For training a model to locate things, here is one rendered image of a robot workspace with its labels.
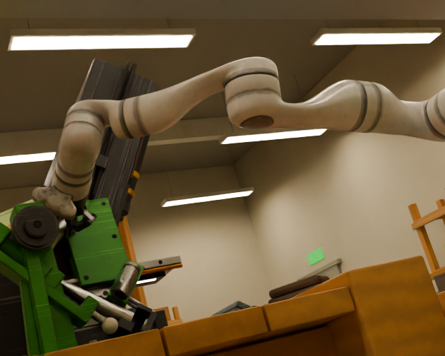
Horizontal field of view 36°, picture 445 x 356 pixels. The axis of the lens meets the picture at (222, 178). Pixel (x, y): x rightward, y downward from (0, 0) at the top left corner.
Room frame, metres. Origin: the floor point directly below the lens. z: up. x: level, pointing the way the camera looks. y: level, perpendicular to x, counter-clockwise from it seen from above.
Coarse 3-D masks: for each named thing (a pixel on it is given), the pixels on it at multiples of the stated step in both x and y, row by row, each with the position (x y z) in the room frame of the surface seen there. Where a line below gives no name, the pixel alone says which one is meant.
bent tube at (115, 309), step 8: (64, 224) 1.38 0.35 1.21; (56, 240) 1.37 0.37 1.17; (64, 280) 1.34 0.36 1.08; (72, 288) 1.34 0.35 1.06; (80, 288) 1.35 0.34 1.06; (96, 296) 1.36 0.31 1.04; (104, 304) 1.35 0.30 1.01; (112, 304) 1.36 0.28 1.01; (104, 312) 1.36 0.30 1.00; (112, 312) 1.36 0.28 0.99; (120, 312) 1.36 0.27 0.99; (128, 312) 1.37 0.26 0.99; (128, 320) 1.36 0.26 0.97
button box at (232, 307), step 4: (232, 304) 1.43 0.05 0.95; (236, 304) 1.41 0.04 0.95; (240, 304) 1.41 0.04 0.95; (244, 304) 1.41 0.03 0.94; (224, 308) 1.47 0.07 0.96; (228, 308) 1.44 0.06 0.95; (232, 308) 1.42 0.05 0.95; (236, 308) 1.40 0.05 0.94; (240, 308) 1.41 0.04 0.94; (244, 308) 1.41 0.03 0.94; (216, 312) 1.52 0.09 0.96; (220, 312) 1.48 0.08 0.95; (224, 312) 1.46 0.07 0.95
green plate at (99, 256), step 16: (96, 208) 1.47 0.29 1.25; (96, 224) 1.45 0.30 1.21; (112, 224) 1.47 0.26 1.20; (80, 240) 1.42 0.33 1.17; (96, 240) 1.44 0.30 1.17; (112, 240) 1.45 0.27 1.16; (80, 256) 1.41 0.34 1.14; (96, 256) 1.42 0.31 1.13; (112, 256) 1.44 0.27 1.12; (80, 272) 1.40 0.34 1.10; (96, 272) 1.41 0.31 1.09; (112, 272) 1.42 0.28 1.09
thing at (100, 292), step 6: (72, 282) 1.40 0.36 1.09; (78, 282) 1.40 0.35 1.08; (84, 288) 1.40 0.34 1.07; (90, 288) 1.41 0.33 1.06; (96, 288) 1.42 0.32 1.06; (102, 288) 1.43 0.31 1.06; (108, 288) 1.43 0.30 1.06; (96, 294) 1.41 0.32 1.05; (102, 294) 1.41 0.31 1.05; (108, 300) 1.42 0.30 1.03; (120, 306) 1.43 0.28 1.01; (90, 318) 1.39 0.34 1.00; (72, 324) 1.37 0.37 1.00; (90, 324) 1.38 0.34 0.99; (96, 324) 1.39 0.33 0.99; (78, 330) 1.37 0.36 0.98
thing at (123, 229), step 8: (32, 200) 4.04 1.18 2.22; (0, 216) 4.14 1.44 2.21; (8, 216) 4.12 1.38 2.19; (8, 224) 4.12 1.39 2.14; (120, 224) 4.26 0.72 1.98; (128, 224) 4.32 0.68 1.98; (120, 232) 4.27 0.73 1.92; (128, 232) 4.29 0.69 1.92; (128, 240) 4.27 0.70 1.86; (128, 248) 4.26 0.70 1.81; (128, 256) 4.26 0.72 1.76; (136, 288) 4.26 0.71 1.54; (136, 296) 4.26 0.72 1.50; (144, 296) 4.31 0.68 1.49; (144, 304) 4.28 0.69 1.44
